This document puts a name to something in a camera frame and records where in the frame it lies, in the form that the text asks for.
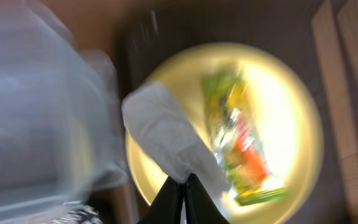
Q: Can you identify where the left wooden chopstick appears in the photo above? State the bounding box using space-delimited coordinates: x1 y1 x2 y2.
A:
311 0 358 223

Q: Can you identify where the green snack wrapper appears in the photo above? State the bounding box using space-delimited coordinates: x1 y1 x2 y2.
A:
201 67 287 206

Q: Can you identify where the white napkin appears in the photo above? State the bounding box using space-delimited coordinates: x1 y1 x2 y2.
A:
122 82 231 198

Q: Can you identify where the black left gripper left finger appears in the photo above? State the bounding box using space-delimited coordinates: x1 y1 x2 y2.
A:
137 177 183 224

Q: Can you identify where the dark brown serving tray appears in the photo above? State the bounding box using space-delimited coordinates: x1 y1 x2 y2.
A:
115 0 358 223

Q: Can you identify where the yellow plate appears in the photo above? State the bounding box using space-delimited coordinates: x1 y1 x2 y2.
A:
126 43 323 223

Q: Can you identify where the black tray with rice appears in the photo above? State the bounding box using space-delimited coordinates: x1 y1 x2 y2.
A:
47 202 103 224

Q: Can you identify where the clear plastic bin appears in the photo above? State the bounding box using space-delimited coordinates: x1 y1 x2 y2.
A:
0 1 127 223

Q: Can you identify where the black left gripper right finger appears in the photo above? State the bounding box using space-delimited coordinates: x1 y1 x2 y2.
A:
184 174 229 224

